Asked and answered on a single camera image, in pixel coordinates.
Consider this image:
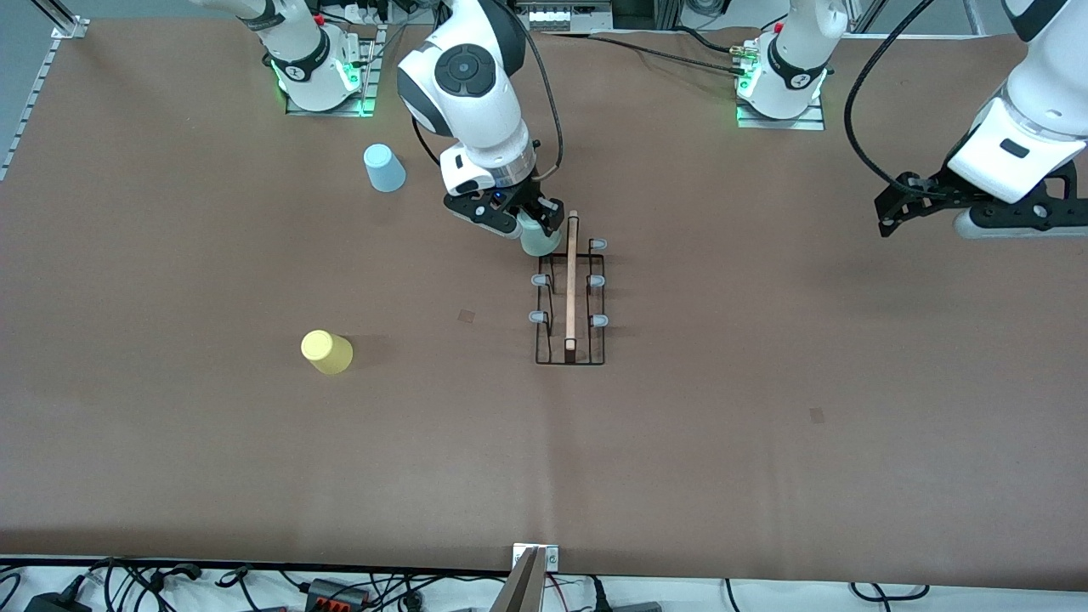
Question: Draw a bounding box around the yellow plastic cup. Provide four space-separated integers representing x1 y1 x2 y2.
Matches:
300 329 354 376

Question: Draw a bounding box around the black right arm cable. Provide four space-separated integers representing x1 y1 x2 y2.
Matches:
412 0 566 182

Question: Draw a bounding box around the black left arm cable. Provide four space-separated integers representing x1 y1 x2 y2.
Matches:
843 0 940 193

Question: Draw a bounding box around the white power strip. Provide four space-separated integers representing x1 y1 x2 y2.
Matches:
514 0 613 31

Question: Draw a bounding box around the black and orange adapter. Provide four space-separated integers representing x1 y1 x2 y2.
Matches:
304 578 371 612

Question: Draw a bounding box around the black floor plug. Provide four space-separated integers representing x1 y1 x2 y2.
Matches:
586 576 664 612

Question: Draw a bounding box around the aluminium camera mount profile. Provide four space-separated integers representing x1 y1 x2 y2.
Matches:
491 544 560 612

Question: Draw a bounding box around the aluminium table edge rail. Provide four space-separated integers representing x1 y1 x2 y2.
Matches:
0 15 90 181

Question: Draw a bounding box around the light blue plastic cup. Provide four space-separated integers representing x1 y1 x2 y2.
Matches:
363 143 407 194

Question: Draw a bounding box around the pale green plastic cup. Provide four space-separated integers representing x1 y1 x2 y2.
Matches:
519 217 563 258

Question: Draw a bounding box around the short black table cable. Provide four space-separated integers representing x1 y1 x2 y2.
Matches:
671 24 737 55

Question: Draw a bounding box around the looped black floor cable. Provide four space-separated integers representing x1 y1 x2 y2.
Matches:
850 581 932 604

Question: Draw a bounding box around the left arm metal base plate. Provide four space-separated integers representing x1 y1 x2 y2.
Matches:
736 93 827 131

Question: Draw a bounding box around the black wire cup holder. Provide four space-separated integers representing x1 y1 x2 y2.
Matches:
528 210 610 367

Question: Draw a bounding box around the black power adapter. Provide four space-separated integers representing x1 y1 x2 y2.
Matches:
24 591 93 612

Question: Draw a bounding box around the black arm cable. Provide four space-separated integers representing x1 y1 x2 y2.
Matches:
843 0 940 193
412 0 566 182

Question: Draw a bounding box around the long black table cable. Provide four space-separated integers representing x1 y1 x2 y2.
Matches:
544 30 742 77

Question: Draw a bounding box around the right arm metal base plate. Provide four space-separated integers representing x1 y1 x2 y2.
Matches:
285 25 381 117

